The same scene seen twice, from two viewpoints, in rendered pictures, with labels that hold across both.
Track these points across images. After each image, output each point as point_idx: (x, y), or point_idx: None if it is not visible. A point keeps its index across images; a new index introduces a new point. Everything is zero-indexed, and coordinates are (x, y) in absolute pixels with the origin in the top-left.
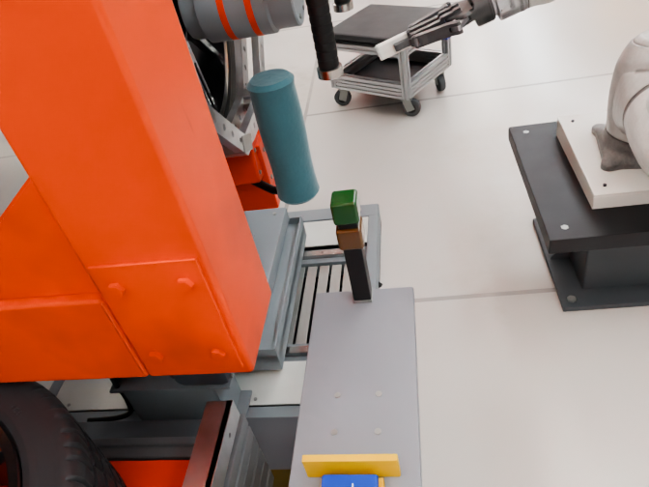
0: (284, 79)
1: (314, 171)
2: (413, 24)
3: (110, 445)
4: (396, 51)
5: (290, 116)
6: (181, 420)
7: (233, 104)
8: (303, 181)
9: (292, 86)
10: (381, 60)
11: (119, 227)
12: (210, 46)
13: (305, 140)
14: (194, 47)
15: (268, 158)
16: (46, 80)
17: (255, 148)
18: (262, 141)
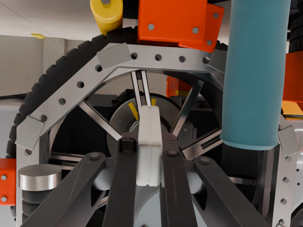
0: (269, 149)
1: (273, 3)
2: (100, 199)
3: None
4: (173, 134)
5: (281, 106)
6: None
7: (140, 69)
8: (289, 11)
9: (269, 139)
10: (157, 106)
11: None
12: (93, 114)
13: (276, 61)
14: (77, 106)
15: (189, 11)
16: None
17: (209, 44)
18: (190, 38)
